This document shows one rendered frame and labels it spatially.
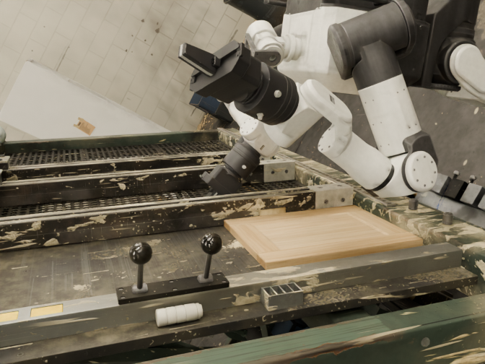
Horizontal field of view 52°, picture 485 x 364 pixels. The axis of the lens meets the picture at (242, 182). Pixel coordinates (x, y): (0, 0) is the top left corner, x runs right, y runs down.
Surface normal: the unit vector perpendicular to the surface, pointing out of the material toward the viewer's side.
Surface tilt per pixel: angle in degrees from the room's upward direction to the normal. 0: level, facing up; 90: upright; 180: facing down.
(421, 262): 90
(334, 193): 90
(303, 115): 105
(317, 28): 23
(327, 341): 59
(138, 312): 90
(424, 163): 90
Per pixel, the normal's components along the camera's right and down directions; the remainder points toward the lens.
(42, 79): 0.31, 0.25
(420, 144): 0.47, -0.08
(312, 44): -0.94, -0.04
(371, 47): -0.04, 0.12
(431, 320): -0.01, -0.97
